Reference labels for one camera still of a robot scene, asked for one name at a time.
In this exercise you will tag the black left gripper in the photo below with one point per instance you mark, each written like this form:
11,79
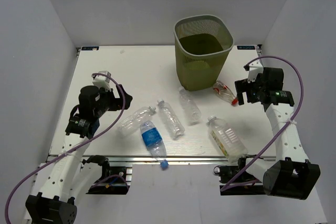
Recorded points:
117,102

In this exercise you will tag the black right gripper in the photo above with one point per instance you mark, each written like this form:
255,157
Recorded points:
242,86

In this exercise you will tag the clear bottle red cap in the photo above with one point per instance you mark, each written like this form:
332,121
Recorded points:
224,92

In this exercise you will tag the clear bottle white cap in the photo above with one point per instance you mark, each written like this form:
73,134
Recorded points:
132,123

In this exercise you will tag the square bottle yellow label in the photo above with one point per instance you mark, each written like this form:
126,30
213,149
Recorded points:
226,139

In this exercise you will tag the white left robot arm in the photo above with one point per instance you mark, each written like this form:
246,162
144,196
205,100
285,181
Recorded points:
72,176

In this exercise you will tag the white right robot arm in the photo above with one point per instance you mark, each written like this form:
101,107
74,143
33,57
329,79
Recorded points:
292,175

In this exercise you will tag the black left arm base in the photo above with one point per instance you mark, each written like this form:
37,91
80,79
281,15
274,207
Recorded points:
116,181

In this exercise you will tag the olive green mesh bin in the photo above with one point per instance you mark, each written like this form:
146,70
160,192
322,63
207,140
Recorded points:
202,45

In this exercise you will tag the right blue table sticker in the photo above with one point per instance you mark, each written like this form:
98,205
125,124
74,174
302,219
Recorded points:
244,47

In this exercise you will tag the blue table sticker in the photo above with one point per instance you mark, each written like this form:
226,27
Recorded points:
89,48
244,47

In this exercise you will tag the blue label water bottle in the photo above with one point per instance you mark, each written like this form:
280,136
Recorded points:
154,143

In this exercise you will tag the left blue table sticker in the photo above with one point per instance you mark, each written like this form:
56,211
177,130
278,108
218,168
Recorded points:
89,48

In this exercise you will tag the clear crumpled bottle centre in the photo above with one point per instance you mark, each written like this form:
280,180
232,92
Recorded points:
191,110

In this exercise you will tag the clear crumpled bottle centre-left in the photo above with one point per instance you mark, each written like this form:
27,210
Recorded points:
170,119

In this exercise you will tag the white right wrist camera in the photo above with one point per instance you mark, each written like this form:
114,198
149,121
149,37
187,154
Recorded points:
253,69

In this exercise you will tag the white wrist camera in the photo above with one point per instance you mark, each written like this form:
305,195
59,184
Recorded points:
253,69
101,82

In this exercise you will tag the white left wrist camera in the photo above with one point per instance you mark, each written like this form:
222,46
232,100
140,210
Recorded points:
101,82

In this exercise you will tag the aluminium table front rail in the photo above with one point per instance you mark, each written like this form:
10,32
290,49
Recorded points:
119,160

